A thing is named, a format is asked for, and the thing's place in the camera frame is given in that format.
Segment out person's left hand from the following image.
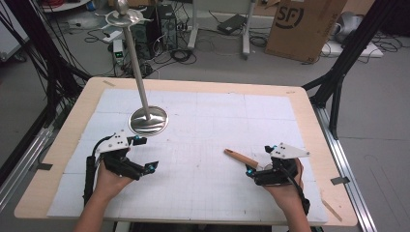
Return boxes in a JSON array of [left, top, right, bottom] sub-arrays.
[[95, 159, 135, 203]]

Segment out silver metal hanging stand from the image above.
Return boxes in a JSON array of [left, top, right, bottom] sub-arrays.
[[95, 0, 169, 137]]

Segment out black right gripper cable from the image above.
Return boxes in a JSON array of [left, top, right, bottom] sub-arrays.
[[279, 159, 311, 217]]

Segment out black computer tower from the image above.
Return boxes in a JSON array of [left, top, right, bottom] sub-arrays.
[[157, 3, 179, 51], [130, 6, 160, 61]]

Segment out black metal frame stand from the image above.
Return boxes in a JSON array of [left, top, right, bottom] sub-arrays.
[[0, 0, 92, 130], [302, 0, 399, 141]]

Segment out white cabinet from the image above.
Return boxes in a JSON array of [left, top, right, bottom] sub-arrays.
[[0, 0, 31, 63]]

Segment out white flat board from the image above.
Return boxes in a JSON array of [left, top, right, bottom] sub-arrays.
[[320, 40, 385, 59]]

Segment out grey bag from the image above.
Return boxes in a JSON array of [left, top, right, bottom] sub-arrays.
[[333, 11, 365, 44]]

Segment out white round table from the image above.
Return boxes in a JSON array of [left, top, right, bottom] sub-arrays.
[[41, 0, 92, 14]]

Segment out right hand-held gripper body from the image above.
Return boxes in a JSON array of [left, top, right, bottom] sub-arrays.
[[252, 141, 311, 188]]

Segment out white board stand legs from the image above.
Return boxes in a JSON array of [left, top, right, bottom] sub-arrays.
[[187, 0, 259, 61]]

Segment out white box with green light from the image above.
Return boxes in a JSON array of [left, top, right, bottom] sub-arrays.
[[111, 39, 127, 66]]

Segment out black flat device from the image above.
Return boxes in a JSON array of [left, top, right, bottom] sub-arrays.
[[216, 13, 249, 36]]

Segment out person's right hand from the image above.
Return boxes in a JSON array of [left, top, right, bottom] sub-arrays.
[[262, 157, 308, 215]]

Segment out aluminium rail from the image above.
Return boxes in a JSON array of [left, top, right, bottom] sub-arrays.
[[0, 126, 55, 212], [310, 103, 379, 232]]

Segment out coiled black cable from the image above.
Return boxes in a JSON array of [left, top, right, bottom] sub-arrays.
[[169, 47, 198, 66]]

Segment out grey tape piece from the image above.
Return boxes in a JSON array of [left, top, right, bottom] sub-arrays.
[[330, 175, 351, 187]]

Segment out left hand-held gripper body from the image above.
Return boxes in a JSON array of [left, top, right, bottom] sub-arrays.
[[96, 130, 145, 182]]

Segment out white grid mat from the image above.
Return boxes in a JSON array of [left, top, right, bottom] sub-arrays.
[[46, 88, 329, 226]]

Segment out brown cardboard box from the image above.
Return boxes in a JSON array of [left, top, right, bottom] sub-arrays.
[[264, 0, 349, 64]]

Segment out wooden-handled utensil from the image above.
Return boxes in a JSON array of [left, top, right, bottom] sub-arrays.
[[223, 148, 274, 172]]

